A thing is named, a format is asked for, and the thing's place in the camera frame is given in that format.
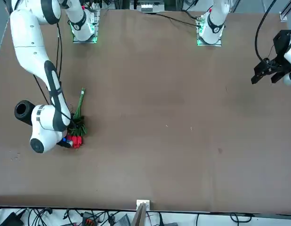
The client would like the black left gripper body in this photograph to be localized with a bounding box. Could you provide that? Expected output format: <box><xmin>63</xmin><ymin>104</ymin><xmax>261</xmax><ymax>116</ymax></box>
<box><xmin>269</xmin><ymin>30</ymin><xmax>291</xmax><ymax>73</ymax></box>

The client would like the red tulip bunch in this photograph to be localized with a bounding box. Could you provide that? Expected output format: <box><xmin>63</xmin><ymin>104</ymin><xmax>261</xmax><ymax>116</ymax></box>
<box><xmin>66</xmin><ymin>87</ymin><xmax>88</xmax><ymax>149</ymax></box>

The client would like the black cylindrical vase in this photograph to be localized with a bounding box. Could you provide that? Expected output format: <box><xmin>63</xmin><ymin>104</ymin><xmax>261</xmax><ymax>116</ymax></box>
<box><xmin>14</xmin><ymin>100</ymin><xmax>37</xmax><ymax>127</ymax></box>

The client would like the grey power strip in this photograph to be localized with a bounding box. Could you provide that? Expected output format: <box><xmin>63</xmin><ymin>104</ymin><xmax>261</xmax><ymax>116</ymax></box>
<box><xmin>140</xmin><ymin>2</ymin><xmax>154</xmax><ymax>13</ymax></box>

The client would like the black device with red connectors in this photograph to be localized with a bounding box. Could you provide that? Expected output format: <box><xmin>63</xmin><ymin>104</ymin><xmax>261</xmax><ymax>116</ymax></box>
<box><xmin>81</xmin><ymin>211</ymin><xmax>96</xmax><ymax>226</ymax></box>

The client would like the black power adapter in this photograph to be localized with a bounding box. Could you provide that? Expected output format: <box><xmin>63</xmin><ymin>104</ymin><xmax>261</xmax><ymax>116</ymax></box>
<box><xmin>0</xmin><ymin>211</ymin><xmax>24</xmax><ymax>226</ymax></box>

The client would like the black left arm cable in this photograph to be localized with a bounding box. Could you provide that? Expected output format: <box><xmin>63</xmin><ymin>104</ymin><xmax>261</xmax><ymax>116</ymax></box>
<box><xmin>254</xmin><ymin>0</ymin><xmax>277</xmax><ymax>64</ymax></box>

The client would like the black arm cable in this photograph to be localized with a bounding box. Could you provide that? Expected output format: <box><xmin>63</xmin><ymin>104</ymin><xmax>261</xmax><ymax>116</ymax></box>
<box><xmin>32</xmin><ymin>22</ymin><xmax>78</xmax><ymax>129</ymax></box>
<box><xmin>254</xmin><ymin>0</ymin><xmax>277</xmax><ymax>64</ymax></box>

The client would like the aluminium rail corner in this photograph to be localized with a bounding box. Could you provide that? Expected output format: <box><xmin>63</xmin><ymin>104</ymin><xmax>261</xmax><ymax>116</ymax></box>
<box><xmin>279</xmin><ymin>0</ymin><xmax>291</xmax><ymax>22</ymax></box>

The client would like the black cable across table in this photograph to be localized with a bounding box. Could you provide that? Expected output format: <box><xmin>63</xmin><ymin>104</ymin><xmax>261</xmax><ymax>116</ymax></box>
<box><xmin>154</xmin><ymin>13</ymin><xmax>198</xmax><ymax>26</ymax></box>

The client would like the black looped cable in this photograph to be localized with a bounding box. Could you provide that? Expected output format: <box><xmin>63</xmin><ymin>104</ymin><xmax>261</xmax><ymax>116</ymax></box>
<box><xmin>229</xmin><ymin>212</ymin><xmax>252</xmax><ymax>223</ymax></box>

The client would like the white post bracket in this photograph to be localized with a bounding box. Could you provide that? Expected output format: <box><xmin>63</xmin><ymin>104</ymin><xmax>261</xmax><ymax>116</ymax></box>
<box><xmin>136</xmin><ymin>199</ymin><xmax>151</xmax><ymax>210</ymax></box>

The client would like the aluminium camera post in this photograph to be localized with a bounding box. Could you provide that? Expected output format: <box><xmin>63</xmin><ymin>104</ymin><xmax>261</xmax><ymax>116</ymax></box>
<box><xmin>131</xmin><ymin>202</ymin><xmax>148</xmax><ymax>226</ymax></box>

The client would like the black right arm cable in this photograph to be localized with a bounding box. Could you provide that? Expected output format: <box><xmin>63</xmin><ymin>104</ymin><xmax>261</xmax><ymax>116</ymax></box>
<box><xmin>32</xmin><ymin>22</ymin><xmax>78</xmax><ymax>129</ymax></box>

